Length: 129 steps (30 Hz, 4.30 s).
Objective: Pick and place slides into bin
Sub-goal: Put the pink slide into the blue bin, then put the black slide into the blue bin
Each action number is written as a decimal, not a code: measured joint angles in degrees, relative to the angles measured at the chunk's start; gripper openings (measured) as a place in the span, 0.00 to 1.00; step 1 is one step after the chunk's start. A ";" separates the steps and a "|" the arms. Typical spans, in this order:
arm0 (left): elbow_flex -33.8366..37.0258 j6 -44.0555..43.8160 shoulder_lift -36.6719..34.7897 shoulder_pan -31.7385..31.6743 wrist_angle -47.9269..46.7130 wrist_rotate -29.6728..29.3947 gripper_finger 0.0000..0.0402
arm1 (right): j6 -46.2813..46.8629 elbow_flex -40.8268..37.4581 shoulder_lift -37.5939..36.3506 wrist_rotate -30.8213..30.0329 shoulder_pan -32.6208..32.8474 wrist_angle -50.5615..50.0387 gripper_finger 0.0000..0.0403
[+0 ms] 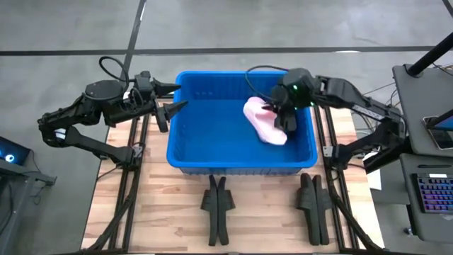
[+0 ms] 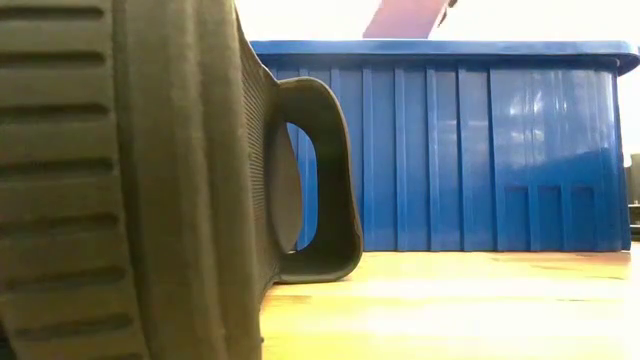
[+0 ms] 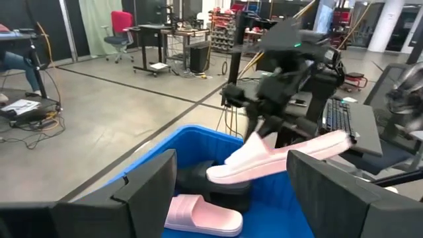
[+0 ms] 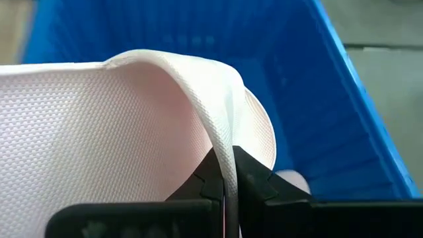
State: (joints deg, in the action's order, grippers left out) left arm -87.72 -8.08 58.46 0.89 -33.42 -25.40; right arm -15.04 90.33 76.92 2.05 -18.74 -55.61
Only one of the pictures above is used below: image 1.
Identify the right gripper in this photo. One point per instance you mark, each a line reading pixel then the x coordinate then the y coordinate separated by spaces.
pixel 299 93

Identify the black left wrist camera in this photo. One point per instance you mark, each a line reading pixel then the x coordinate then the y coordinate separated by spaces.
pixel 143 82

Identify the white paper sheet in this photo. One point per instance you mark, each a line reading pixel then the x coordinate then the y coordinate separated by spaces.
pixel 374 178

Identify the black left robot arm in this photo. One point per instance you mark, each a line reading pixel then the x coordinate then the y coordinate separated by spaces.
pixel 95 147

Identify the tablet blue screen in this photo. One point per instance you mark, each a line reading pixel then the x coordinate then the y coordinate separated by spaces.
pixel 446 122

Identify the grey desk panel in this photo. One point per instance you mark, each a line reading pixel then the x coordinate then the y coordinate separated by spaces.
pixel 424 92
pixel 410 219

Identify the backlit keyboard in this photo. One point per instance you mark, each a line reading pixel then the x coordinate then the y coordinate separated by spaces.
pixel 435 193

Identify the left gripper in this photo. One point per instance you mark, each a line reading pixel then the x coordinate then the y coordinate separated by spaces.
pixel 147 106

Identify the black desk support bar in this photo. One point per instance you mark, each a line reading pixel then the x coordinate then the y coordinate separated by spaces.
pixel 385 159

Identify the smartphone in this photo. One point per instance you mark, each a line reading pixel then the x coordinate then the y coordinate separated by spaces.
pixel 442 138

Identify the blue plastic bin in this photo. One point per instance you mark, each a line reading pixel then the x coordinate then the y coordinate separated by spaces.
pixel 219 141

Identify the black aluminium frame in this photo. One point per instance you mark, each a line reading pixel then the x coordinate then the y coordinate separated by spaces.
pixel 354 226
pixel 126 241

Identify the computer tower blue lights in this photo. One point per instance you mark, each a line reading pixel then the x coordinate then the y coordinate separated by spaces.
pixel 12 150

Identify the grey metal desk frame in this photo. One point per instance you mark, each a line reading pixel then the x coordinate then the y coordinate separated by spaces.
pixel 17 177

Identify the black pole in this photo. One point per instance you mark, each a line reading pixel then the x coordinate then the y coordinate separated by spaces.
pixel 430 55

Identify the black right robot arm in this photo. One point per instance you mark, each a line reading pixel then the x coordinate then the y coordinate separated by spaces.
pixel 354 102

